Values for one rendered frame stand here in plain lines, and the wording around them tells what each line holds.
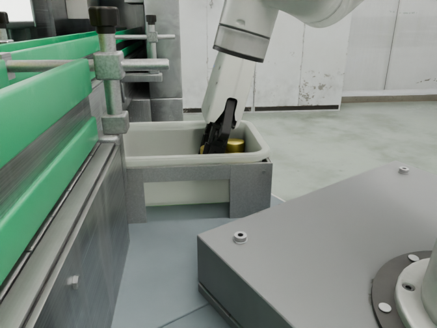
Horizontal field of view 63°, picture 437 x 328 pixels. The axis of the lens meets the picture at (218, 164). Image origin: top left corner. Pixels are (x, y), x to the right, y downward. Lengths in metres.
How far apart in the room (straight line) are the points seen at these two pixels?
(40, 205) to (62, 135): 0.07
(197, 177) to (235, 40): 0.19
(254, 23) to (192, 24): 3.49
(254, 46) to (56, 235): 0.36
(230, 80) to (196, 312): 0.29
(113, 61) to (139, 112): 0.89
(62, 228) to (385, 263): 0.24
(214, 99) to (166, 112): 0.78
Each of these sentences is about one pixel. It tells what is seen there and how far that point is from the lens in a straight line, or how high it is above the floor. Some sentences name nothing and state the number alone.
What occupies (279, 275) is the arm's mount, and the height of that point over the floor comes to 0.81.
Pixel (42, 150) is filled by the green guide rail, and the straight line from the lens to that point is 0.25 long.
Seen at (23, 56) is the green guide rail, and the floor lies 0.96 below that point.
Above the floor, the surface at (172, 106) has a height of 0.72.
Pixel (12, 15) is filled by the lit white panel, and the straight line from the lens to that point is 0.92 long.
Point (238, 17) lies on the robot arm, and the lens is 0.50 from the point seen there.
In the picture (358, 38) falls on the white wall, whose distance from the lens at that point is 4.95.
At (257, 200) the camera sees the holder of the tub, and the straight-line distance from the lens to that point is 0.48.
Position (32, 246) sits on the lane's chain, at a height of 0.88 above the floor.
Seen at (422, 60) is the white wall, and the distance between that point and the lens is 5.41.
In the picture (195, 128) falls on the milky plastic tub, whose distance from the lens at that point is 0.60.
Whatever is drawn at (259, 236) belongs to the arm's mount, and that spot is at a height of 0.81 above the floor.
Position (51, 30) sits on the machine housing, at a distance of 1.26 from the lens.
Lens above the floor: 1.00
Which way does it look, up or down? 22 degrees down
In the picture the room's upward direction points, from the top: straight up
